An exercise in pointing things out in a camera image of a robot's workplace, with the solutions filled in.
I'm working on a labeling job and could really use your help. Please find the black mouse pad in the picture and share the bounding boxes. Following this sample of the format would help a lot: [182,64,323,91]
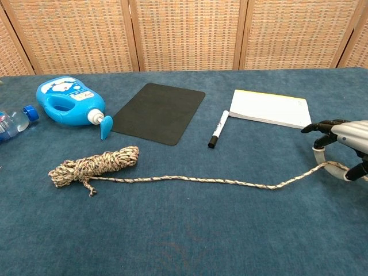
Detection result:
[111,83,206,147]

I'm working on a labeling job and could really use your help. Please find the white black-capped marker pen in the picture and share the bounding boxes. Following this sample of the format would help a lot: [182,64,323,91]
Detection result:
[208,110,230,150]

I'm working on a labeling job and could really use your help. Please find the woven wooden folding screen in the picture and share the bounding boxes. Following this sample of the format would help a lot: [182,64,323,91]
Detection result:
[0,0,368,77]

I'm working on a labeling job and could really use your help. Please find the blue detergent pump bottle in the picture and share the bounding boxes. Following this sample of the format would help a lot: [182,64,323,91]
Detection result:
[35,75,114,141]

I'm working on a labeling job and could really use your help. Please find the beige speckled braided rope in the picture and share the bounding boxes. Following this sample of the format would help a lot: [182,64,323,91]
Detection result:
[48,145,368,198]

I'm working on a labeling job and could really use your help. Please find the clear blue-capped water bottle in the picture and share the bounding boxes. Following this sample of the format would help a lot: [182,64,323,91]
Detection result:
[0,104,40,142]

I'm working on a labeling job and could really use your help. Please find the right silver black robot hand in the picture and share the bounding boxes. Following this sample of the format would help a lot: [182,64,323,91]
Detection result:
[301,119,368,182]

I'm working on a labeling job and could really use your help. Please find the white notepad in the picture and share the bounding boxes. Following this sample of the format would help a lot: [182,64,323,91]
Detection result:
[228,89,313,129]

